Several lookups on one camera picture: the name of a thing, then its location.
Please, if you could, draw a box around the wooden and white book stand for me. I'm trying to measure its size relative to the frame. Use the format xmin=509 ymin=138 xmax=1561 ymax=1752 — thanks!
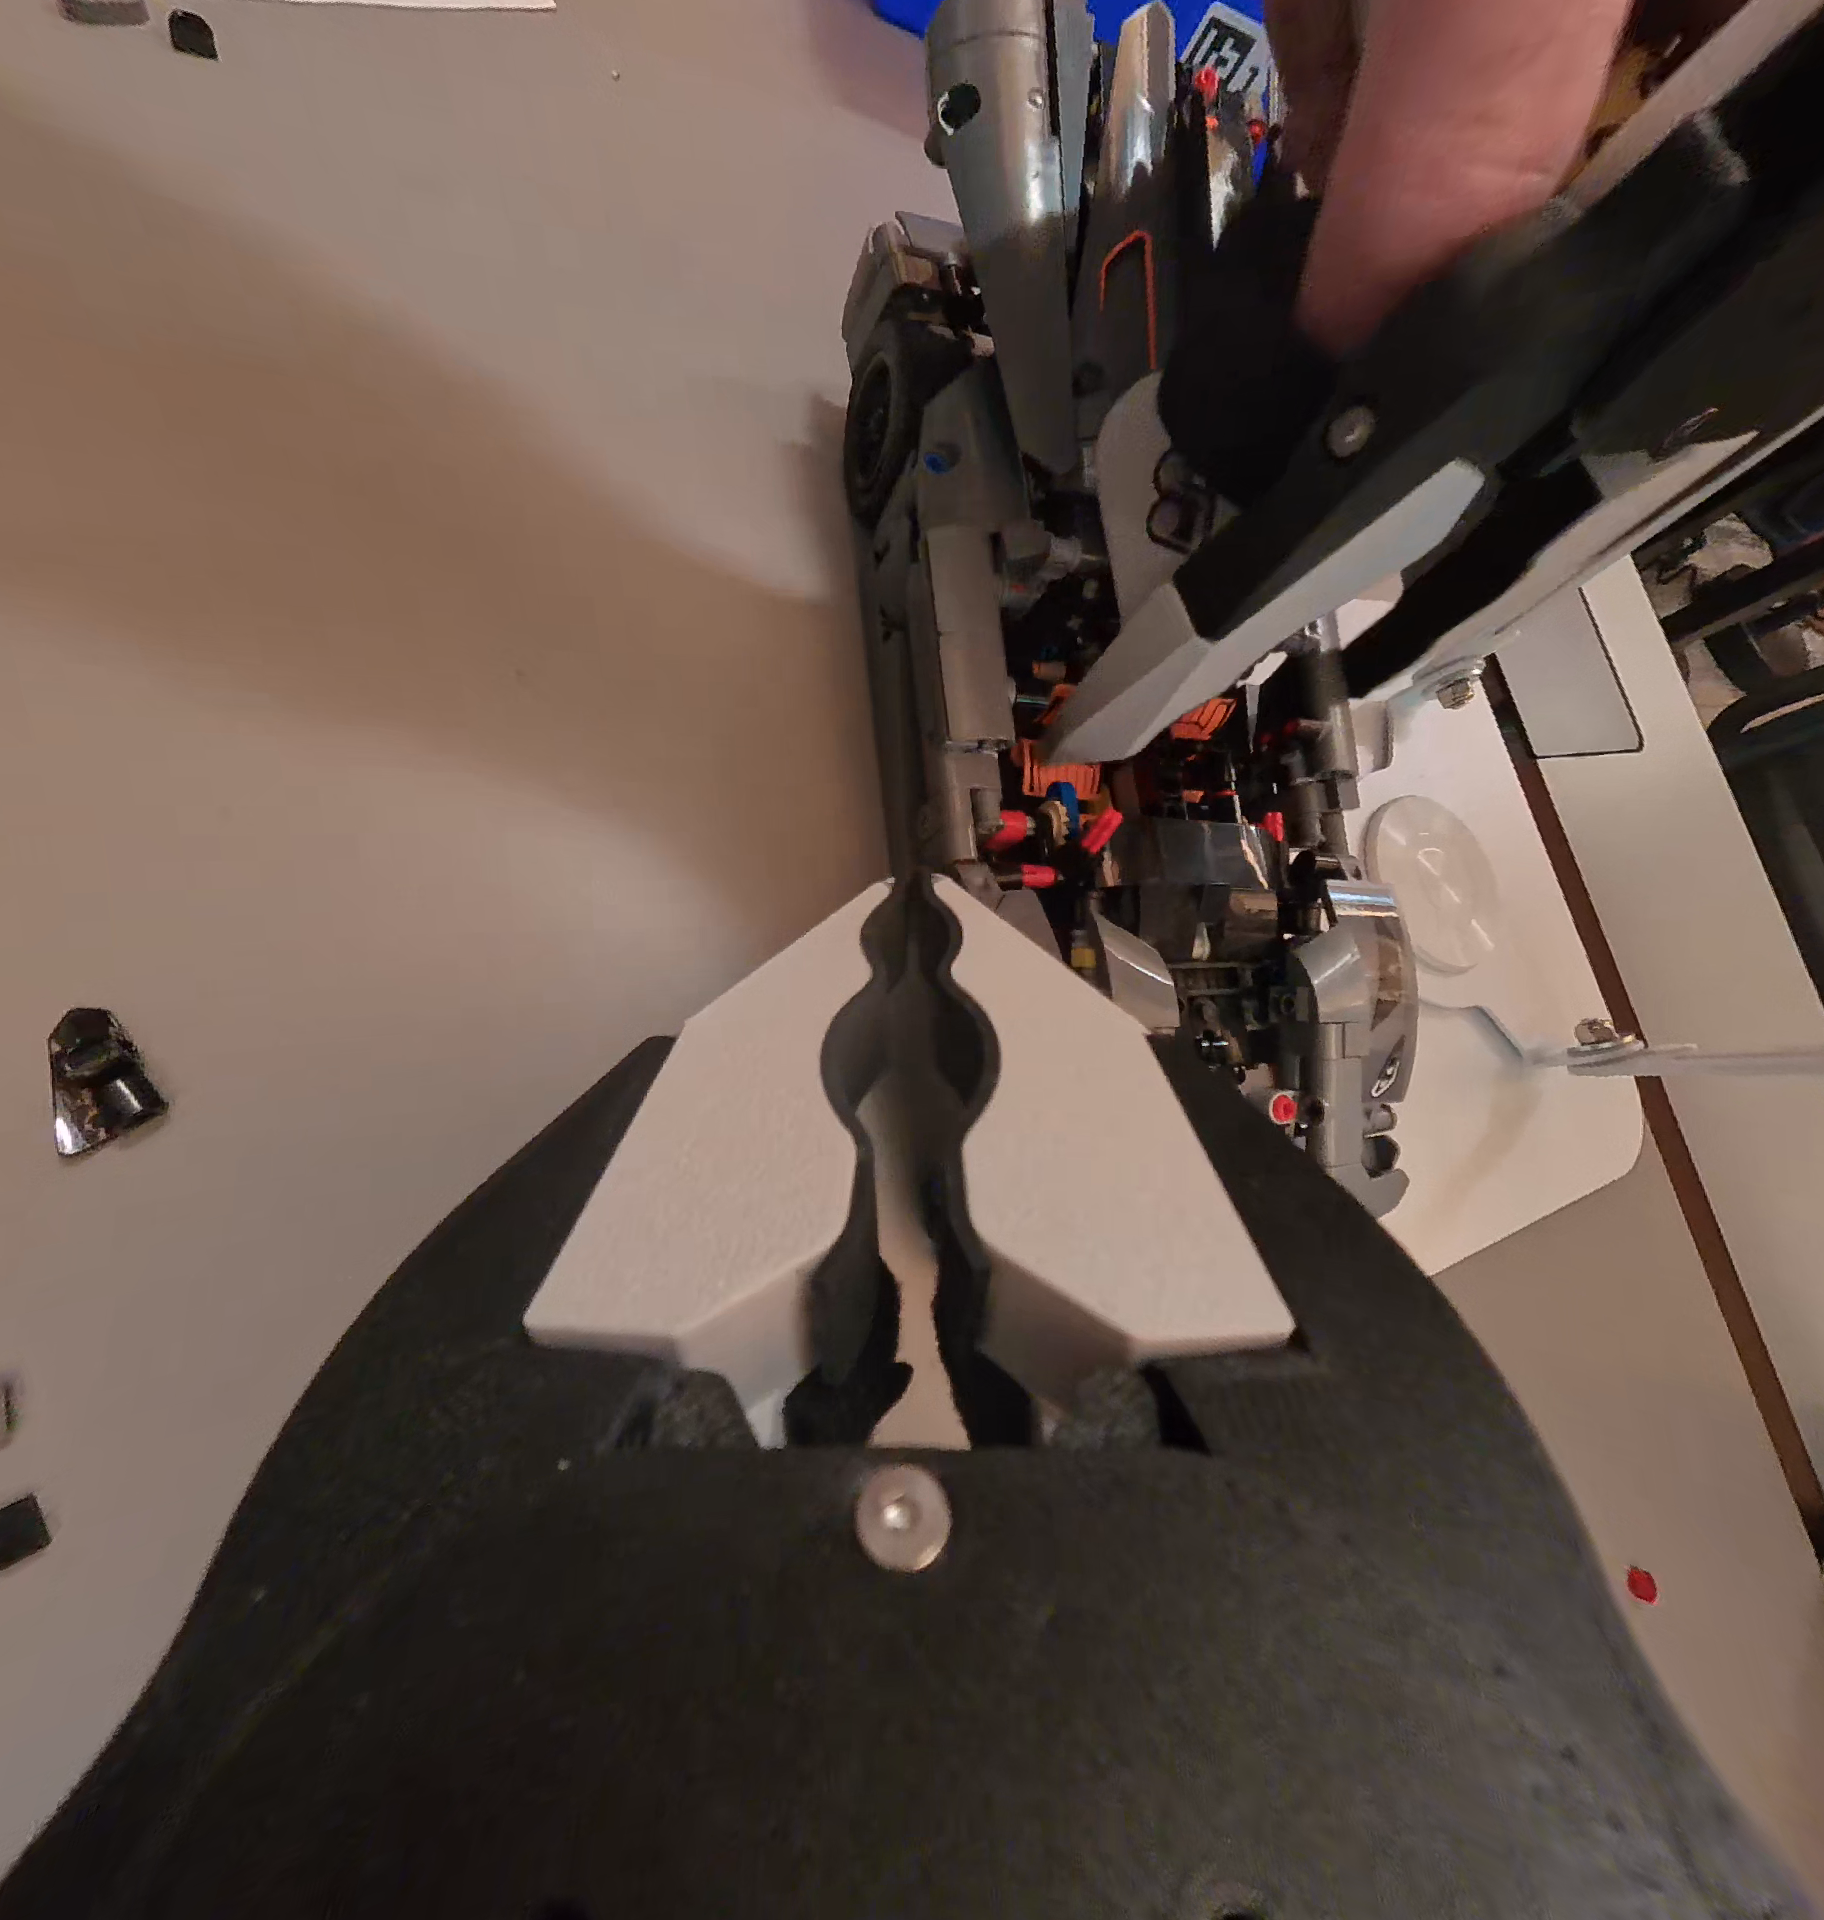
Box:
xmin=1363 ymin=594 xmax=1824 ymax=1082

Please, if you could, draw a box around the white rounded base plate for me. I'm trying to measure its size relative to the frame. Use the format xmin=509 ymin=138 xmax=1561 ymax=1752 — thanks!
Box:
xmin=1309 ymin=599 xmax=1652 ymax=1279

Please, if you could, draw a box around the black lego wedge piece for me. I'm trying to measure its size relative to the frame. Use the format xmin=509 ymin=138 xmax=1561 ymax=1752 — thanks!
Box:
xmin=47 ymin=1009 xmax=171 ymax=1159

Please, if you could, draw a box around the person's left hand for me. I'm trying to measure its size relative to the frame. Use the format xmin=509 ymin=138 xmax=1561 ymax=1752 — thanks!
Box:
xmin=1269 ymin=0 xmax=1639 ymax=357

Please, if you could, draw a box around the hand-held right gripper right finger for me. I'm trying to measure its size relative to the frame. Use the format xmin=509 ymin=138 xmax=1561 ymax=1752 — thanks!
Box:
xmin=928 ymin=875 xmax=1299 ymax=1413

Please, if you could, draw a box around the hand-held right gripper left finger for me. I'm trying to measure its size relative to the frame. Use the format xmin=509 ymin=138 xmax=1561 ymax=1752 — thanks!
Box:
xmin=522 ymin=879 xmax=907 ymax=1444

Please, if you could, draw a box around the grey lego car model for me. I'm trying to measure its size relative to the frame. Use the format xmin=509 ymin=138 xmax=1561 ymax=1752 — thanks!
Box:
xmin=837 ymin=0 xmax=1420 ymax=1219

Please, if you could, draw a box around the black white marker tag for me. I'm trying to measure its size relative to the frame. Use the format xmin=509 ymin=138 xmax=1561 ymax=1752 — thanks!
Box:
xmin=1200 ymin=2 xmax=1285 ymax=108

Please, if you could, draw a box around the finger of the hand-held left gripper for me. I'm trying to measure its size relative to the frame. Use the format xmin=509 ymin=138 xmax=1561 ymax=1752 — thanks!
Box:
xmin=1342 ymin=429 xmax=1803 ymax=704
xmin=1046 ymin=455 xmax=1503 ymax=769

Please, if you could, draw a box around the blue plastic storage bin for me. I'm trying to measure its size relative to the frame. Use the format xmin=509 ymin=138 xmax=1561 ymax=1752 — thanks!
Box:
xmin=879 ymin=0 xmax=1159 ymax=48

